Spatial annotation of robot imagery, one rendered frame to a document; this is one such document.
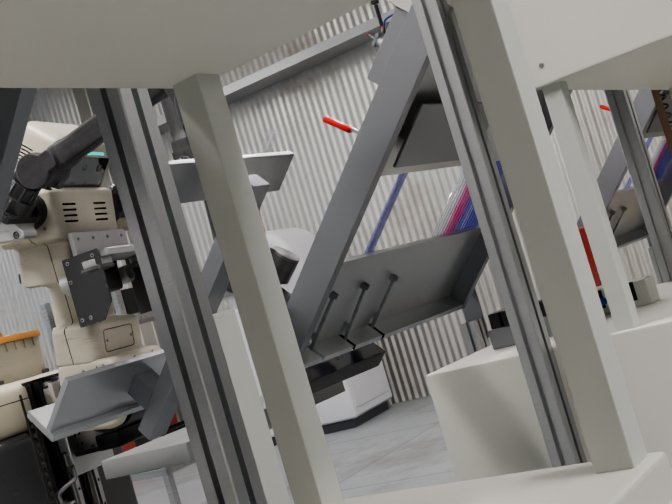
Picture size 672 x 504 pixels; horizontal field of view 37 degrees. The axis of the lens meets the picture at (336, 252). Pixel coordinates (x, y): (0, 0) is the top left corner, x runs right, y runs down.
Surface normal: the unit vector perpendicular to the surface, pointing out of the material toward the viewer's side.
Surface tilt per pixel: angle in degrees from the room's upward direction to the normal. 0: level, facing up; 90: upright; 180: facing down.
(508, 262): 90
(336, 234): 90
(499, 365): 90
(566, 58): 90
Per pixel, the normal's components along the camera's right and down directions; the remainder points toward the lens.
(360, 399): 0.85, -0.27
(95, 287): -0.36, 0.07
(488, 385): -0.56, 0.13
